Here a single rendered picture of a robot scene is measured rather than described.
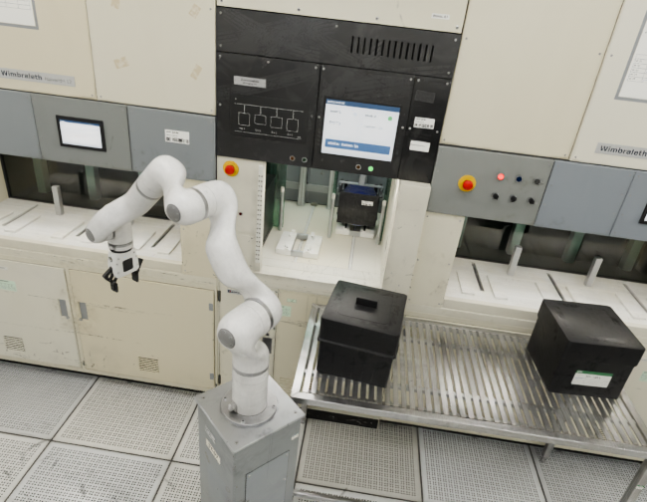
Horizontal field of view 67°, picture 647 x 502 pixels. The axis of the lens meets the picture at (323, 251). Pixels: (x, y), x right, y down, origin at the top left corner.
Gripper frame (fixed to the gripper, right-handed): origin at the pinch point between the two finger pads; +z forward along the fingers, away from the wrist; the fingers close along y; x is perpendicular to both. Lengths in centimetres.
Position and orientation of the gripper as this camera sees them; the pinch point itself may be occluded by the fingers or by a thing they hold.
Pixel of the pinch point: (124, 284)
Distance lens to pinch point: 195.8
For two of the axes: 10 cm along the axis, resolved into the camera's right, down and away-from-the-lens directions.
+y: 5.2, -3.6, 7.8
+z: -0.9, 8.8, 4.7
